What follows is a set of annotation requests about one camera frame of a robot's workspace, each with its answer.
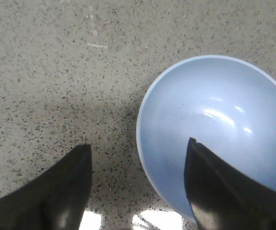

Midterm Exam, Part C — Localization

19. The light blue bowl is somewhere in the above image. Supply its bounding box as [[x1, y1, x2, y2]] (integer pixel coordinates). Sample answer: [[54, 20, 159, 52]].
[[136, 55, 276, 221]]

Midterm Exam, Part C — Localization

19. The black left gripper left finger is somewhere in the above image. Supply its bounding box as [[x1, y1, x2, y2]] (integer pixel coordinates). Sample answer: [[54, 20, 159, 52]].
[[0, 144, 92, 230]]

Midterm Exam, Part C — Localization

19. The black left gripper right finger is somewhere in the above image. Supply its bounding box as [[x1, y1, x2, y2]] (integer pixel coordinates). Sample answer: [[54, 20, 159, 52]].
[[184, 138, 276, 230]]

